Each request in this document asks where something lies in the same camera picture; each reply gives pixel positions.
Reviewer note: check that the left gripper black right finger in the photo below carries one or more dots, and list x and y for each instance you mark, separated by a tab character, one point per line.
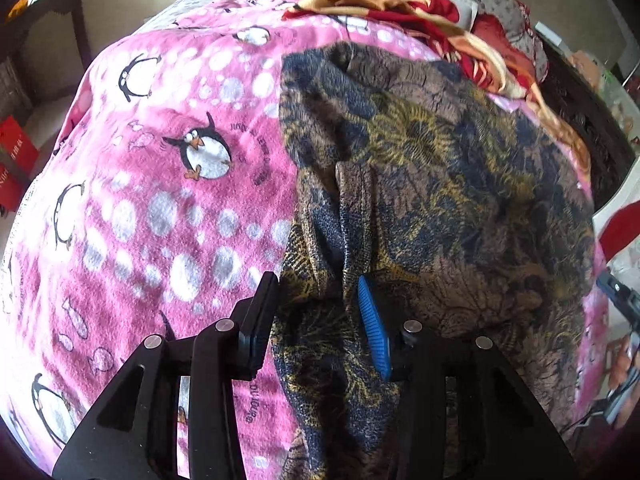
464	412

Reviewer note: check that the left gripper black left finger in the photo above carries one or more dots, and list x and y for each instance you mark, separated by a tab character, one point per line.
131	431

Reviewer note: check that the dark floral patterned garment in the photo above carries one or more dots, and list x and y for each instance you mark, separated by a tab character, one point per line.
472	214

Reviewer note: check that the person right hand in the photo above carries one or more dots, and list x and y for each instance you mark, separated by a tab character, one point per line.
622	359

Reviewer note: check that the white red plastic chair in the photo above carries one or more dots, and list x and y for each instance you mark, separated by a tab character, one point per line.
617	222

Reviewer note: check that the dark carved wooden headboard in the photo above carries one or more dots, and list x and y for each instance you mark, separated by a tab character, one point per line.
572	99

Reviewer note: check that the pink penguin blanket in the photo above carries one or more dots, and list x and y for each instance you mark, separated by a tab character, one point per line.
168	194

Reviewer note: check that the red heart pillow right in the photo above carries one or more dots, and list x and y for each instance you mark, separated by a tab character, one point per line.
488	28

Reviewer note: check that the red boxes on floor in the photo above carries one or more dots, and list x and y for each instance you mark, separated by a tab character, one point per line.
18	159

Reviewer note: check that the white rectangular pillow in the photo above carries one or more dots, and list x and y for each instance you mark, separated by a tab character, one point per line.
467	11

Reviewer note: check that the orange red crumpled blanket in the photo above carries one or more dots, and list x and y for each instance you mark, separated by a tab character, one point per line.
433	22

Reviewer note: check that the dark wooden side shelf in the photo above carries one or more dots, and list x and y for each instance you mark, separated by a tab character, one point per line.
44	53

